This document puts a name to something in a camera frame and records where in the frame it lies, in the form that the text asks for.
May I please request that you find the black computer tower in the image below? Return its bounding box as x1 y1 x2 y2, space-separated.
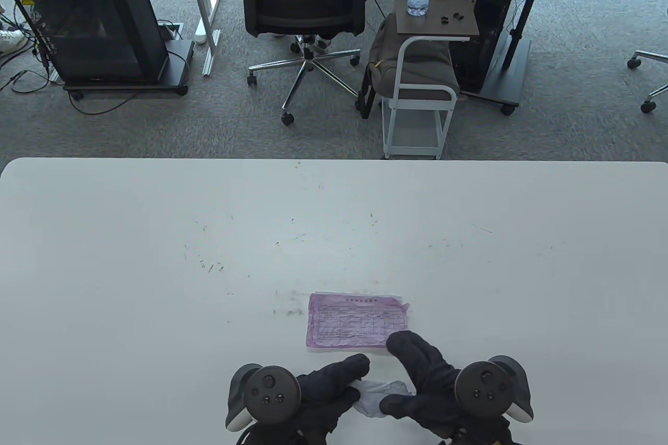
449 0 528 93

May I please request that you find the black wheeled platform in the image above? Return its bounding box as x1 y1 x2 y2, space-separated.
63 40 195 100

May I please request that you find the chrome chair base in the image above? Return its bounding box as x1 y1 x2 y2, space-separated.
626 50 668 114

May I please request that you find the black glass computer case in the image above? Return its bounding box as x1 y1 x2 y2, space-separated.
6 0 170 85

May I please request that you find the brown side table white frame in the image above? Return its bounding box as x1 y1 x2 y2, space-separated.
382 0 480 160

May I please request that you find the grey fabric bag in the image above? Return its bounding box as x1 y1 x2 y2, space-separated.
358 15 460 119

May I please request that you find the white paper invoice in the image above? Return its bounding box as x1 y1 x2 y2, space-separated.
349 380 416 418

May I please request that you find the long black floor cable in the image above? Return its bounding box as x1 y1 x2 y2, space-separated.
68 62 191 116

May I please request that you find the pink paper invoice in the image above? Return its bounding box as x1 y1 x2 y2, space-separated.
306 293 410 353

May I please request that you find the black floor cable tangle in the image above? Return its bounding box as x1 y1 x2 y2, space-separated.
0 0 67 96

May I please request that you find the black standing desk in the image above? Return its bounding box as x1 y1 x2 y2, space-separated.
459 0 585 116

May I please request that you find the person's left hand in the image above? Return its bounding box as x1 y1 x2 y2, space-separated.
235 353 372 445

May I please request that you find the person's right hand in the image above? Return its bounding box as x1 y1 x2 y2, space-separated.
379 330 522 445

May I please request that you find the black and grey hand controller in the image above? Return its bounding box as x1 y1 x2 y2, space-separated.
225 364 302 432
454 355 534 425

